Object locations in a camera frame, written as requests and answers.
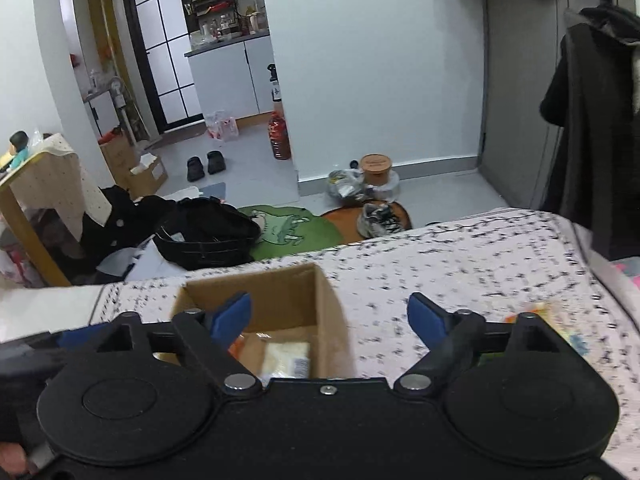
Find black clothing pile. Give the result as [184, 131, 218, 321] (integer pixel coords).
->
[80, 185, 176, 276]

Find black-framed sliding door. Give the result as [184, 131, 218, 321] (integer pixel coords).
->
[120, 0, 206, 136]

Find white mattress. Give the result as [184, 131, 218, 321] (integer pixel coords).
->
[0, 282, 108, 346]

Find brown instant noodle cup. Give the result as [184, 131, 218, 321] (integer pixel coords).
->
[359, 154, 393, 186]

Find white kitchen cabinet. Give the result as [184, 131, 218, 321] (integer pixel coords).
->
[183, 32, 278, 121]

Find black spray bottle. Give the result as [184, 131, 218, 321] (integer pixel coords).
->
[267, 64, 283, 113]

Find orange round rug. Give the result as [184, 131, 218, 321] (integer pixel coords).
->
[320, 201, 415, 246]

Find large floor cardboard box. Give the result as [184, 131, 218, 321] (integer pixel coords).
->
[99, 132, 138, 186]

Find pink plush toy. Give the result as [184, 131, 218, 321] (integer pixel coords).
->
[612, 257, 640, 286]

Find low white cabinet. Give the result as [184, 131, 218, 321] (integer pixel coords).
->
[82, 91, 121, 133]

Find person's left hand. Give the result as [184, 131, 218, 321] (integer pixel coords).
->
[0, 441, 32, 480]

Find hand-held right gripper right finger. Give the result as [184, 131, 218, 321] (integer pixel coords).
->
[394, 291, 556, 397]

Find pale white snack packet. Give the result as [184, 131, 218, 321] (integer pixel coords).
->
[257, 341, 312, 380]

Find brown cardboard box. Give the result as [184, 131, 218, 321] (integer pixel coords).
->
[170, 262, 357, 381]

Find grey door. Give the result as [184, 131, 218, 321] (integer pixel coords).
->
[477, 0, 621, 208]

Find black bag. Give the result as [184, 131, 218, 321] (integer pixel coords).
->
[152, 197, 263, 271]

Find orange snack packet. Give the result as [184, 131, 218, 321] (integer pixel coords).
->
[227, 332, 271, 376]

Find clear plastic bag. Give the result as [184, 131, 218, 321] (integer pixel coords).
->
[365, 169, 401, 203]

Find white standing fan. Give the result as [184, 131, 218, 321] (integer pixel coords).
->
[110, 76, 138, 143]

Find small open cardboard box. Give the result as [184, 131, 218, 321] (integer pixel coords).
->
[127, 154, 169, 198]

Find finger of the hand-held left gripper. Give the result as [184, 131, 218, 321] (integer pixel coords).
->
[56, 325, 108, 350]

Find grey black sneaker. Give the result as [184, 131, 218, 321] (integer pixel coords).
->
[356, 202, 403, 237]

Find white papers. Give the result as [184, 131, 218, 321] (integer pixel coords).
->
[95, 237, 186, 281]

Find colourful snack packet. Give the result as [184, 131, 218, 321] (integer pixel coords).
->
[505, 300, 593, 361]

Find white black patterned blanket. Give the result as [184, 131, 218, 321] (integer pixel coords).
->
[90, 207, 640, 480]

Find pink plastic-wrapped pack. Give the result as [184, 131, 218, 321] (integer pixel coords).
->
[204, 110, 240, 142]

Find black hanging coat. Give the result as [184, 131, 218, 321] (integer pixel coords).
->
[539, 2, 640, 261]

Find doll figure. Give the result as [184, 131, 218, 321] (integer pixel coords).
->
[0, 131, 31, 173]

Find brown doormat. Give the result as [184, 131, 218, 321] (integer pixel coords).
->
[150, 127, 208, 150]

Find red oil bottle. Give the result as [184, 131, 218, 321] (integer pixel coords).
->
[267, 110, 292, 161]

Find green frog rug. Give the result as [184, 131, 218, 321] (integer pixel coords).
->
[236, 204, 343, 262]

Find wooden table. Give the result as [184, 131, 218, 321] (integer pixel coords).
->
[0, 152, 83, 288]

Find kitchen shelf with bottles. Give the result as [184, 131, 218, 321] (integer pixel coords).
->
[187, 0, 271, 43]

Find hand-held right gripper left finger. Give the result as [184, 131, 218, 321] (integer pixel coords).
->
[97, 291, 263, 395]

